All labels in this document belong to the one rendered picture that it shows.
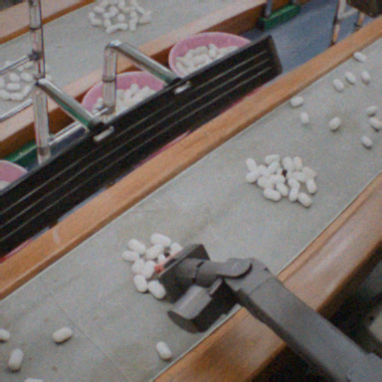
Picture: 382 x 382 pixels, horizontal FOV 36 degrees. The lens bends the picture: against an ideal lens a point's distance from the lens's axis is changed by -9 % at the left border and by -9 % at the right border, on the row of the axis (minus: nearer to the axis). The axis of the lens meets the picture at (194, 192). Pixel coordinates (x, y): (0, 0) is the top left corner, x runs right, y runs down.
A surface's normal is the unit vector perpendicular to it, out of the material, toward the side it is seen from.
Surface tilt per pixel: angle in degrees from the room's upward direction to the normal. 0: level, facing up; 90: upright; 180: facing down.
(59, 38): 0
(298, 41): 0
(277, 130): 0
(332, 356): 43
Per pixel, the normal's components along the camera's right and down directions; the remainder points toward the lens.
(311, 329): -0.47, -0.79
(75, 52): 0.08, -0.66
